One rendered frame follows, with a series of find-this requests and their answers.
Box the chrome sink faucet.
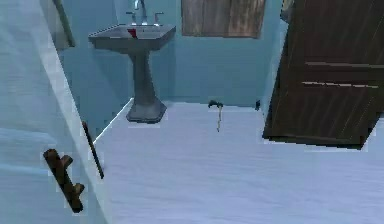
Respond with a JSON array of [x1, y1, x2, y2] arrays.
[[125, 0, 165, 27]]

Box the black door handle bar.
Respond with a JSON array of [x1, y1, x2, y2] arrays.
[[81, 121, 105, 180]]

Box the grey pedestal sink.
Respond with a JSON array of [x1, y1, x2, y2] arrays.
[[87, 23, 177, 124]]

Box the white room door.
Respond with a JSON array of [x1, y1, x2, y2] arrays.
[[0, 0, 111, 224]]

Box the black toilet plunger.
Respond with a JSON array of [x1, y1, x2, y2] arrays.
[[207, 99, 225, 133]]

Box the dark brown wooden cupboard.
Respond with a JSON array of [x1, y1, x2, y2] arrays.
[[262, 0, 384, 150]]

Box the brown wooden wall cabinet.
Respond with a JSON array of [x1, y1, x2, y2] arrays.
[[180, 0, 267, 39]]

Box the brown door handle bar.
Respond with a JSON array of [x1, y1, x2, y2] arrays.
[[42, 148, 86, 214]]

